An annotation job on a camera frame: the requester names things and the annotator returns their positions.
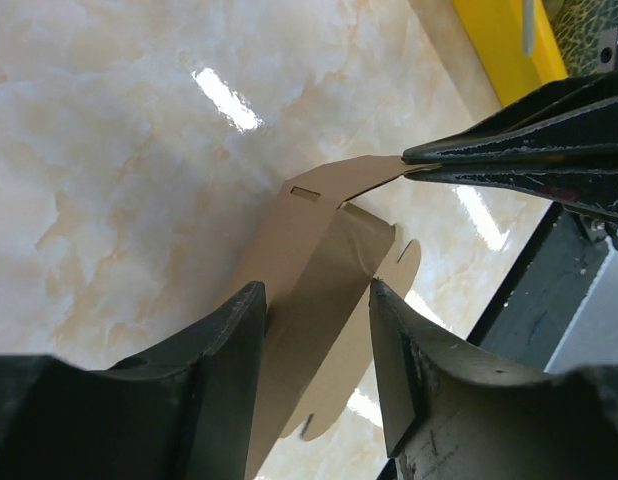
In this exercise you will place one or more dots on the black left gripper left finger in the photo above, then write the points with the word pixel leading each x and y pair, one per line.
pixel 181 409

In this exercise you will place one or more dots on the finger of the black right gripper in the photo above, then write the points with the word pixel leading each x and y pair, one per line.
pixel 582 188
pixel 573 117

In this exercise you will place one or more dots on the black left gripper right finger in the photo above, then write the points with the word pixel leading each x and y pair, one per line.
pixel 451 410

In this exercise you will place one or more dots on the brown cardboard box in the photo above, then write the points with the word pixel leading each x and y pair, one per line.
pixel 316 253

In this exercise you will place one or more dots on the green melon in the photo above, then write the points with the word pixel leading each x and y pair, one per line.
pixel 577 26

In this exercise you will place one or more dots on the yellow plastic tray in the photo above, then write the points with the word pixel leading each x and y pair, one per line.
pixel 515 43

